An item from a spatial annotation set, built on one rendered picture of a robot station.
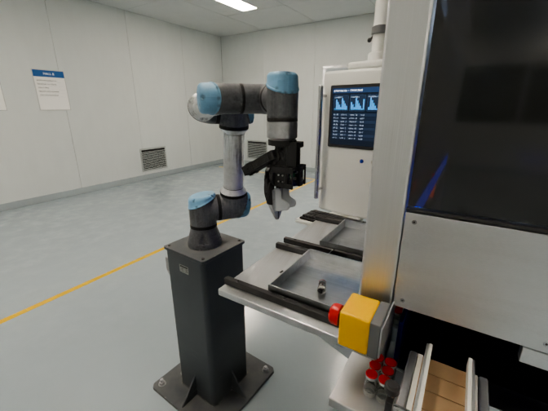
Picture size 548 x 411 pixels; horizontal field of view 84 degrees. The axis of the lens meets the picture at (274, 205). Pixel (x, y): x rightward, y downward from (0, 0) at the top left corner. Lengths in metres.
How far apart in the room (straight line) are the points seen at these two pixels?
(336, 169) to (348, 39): 5.05
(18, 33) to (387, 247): 5.58
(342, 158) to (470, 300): 1.19
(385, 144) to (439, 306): 0.30
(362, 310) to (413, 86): 0.38
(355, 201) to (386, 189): 1.13
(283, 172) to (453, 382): 0.52
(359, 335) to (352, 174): 1.18
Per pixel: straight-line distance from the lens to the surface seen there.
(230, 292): 0.89
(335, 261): 1.03
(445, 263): 0.59
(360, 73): 1.64
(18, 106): 5.65
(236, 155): 1.24
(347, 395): 0.66
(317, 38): 6.85
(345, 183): 1.69
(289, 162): 0.75
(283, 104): 0.73
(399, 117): 0.54
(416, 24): 0.55
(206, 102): 0.78
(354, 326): 0.58
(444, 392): 0.64
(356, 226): 1.33
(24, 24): 5.85
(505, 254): 0.58
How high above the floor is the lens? 1.37
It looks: 18 degrees down
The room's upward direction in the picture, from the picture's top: straight up
